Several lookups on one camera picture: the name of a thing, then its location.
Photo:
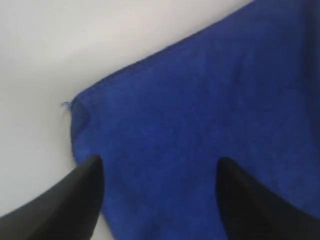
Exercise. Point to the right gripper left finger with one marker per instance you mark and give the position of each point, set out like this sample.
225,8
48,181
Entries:
67,211

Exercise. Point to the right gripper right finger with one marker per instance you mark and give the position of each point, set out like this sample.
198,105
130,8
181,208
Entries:
250,211

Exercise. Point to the blue towel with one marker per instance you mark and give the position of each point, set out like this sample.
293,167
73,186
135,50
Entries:
246,87

